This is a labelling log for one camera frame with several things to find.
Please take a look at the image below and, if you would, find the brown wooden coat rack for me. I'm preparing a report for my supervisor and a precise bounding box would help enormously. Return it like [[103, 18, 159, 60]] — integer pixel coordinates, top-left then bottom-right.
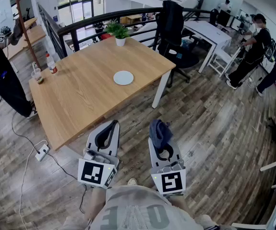
[[14, 0, 42, 69]]

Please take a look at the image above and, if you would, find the green plant in white pot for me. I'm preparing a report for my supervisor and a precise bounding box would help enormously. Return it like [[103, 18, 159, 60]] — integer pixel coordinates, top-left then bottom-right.
[[103, 20, 131, 47]]

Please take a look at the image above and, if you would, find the white power strip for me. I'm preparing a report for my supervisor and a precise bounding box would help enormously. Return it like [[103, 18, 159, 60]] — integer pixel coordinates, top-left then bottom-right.
[[35, 143, 50, 162]]

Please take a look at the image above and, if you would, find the clear plastic bottle red label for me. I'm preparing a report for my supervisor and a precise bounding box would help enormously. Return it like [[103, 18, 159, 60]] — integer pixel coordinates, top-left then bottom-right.
[[46, 53, 58, 75]]

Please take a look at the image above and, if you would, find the white desk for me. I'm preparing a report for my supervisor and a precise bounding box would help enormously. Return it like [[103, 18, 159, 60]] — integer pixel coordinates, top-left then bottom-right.
[[182, 20, 232, 74]]

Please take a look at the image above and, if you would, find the person's right forearm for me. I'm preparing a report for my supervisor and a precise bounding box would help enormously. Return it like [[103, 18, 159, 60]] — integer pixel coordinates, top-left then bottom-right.
[[168, 193, 196, 219]]

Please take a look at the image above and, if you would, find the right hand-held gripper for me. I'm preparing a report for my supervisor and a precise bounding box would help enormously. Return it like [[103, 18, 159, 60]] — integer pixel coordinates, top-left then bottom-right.
[[148, 137, 187, 196]]

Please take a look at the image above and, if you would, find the person's grey lettered shirt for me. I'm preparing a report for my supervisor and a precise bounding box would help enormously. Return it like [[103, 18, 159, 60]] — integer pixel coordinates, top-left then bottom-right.
[[63, 184, 237, 230]]

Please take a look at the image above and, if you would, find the person's left forearm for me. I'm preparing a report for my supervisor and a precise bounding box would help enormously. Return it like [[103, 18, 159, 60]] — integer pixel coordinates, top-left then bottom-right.
[[84, 187, 108, 222]]

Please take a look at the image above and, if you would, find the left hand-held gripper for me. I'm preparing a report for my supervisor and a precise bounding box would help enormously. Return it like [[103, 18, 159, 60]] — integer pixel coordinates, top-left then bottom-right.
[[77, 120, 120, 190]]

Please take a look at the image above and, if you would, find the black metal railing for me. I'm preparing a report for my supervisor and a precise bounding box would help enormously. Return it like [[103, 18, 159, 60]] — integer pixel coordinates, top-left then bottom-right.
[[37, 2, 213, 60]]

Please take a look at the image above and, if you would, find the white wooden chair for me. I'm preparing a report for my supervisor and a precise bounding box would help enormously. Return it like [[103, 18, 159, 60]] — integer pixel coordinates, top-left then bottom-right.
[[208, 46, 242, 78]]

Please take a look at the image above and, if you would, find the black cable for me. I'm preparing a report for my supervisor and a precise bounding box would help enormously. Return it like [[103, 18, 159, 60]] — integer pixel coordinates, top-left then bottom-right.
[[45, 151, 89, 214], [11, 111, 38, 153]]

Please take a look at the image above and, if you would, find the black office chair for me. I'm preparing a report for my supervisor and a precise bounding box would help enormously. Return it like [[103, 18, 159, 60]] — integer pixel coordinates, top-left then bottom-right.
[[155, 0, 200, 84]]

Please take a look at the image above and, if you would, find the white cable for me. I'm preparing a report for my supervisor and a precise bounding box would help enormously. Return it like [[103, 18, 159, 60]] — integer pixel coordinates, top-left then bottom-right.
[[18, 139, 49, 230]]

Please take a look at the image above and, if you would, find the black computer monitor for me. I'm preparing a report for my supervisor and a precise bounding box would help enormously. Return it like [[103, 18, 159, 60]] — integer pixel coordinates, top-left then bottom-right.
[[216, 9, 234, 28]]

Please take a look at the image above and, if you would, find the white table leg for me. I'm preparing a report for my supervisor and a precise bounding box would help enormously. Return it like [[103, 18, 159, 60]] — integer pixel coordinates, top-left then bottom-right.
[[151, 70, 172, 109]]

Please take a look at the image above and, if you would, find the white round plate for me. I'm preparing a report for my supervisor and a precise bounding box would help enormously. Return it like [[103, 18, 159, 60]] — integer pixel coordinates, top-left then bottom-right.
[[113, 70, 134, 86]]

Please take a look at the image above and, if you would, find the clear plastic cup with straw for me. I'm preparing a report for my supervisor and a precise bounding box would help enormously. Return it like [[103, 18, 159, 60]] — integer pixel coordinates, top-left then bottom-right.
[[31, 62, 45, 85]]

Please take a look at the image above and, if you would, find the dark blue cloth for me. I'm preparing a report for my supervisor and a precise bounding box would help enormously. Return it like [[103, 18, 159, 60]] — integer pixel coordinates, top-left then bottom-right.
[[149, 119, 174, 150]]

